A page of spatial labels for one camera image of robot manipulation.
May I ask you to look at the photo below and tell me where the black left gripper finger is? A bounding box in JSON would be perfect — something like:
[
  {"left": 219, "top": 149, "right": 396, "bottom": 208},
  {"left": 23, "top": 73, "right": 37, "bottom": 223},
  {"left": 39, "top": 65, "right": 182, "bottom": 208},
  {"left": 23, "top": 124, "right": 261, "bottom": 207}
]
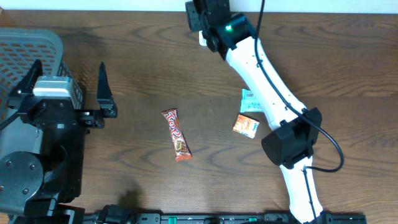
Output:
[
  {"left": 96, "top": 62, "right": 116, "bottom": 110},
  {"left": 9, "top": 59, "right": 43, "bottom": 100}
]

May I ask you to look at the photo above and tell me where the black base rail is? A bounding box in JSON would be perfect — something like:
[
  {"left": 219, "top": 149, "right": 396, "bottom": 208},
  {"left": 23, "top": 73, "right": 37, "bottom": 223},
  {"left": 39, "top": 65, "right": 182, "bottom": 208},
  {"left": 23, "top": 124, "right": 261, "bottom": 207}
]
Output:
[{"left": 83, "top": 203, "right": 368, "bottom": 224}]

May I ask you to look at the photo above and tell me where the orange snack packet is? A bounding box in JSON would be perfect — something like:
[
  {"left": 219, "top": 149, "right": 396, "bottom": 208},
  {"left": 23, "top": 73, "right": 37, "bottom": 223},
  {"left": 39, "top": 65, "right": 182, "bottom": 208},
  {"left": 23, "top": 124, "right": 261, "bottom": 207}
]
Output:
[{"left": 233, "top": 114, "right": 259, "bottom": 139}]

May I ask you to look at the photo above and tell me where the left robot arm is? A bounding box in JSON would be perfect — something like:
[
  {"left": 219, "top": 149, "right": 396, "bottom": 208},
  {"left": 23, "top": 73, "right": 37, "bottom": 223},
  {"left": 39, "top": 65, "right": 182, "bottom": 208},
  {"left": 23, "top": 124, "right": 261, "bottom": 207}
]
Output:
[{"left": 1, "top": 59, "right": 118, "bottom": 223}]

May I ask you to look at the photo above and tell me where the red Top chocolate bar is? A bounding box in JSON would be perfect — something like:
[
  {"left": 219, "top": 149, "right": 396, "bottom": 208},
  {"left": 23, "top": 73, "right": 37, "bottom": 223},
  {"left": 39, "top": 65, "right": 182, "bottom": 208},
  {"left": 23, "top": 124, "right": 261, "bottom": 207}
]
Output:
[{"left": 162, "top": 109, "right": 192, "bottom": 162}]

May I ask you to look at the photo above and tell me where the grey plastic basket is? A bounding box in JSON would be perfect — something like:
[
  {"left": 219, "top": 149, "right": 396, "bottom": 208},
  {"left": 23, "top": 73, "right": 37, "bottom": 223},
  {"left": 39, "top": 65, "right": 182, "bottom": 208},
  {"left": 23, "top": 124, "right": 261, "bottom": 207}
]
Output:
[{"left": 1, "top": 28, "right": 84, "bottom": 121}]

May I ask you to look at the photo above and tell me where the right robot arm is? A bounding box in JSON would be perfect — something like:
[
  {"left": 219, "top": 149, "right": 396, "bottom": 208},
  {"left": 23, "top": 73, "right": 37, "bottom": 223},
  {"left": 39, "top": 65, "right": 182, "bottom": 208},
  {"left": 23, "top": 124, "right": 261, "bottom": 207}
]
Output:
[{"left": 185, "top": 1, "right": 323, "bottom": 223}]

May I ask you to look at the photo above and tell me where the mint green wipes pack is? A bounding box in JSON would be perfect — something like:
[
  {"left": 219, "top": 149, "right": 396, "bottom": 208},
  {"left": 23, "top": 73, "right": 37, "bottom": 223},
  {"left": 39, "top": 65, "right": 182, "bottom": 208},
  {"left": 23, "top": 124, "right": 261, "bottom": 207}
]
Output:
[{"left": 240, "top": 89, "right": 263, "bottom": 113}]

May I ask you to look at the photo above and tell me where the white barcode scanner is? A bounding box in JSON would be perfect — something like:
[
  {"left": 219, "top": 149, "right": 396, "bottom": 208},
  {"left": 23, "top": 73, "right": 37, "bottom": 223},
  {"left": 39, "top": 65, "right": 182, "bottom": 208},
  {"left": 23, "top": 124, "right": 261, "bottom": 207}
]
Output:
[{"left": 198, "top": 30, "right": 207, "bottom": 47}]

